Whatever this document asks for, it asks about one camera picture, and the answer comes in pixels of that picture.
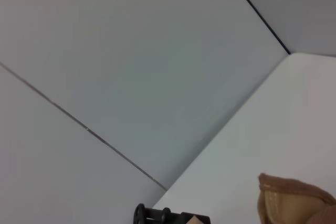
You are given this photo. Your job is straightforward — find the khaki canvas food bag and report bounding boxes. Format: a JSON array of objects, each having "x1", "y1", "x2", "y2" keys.
[{"x1": 185, "y1": 173, "x2": 336, "y2": 224}]

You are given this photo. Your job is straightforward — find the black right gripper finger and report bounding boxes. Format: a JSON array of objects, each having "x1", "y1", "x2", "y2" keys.
[{"x1": 134, "y1": 202, "x2": 211, "y2": 224}]

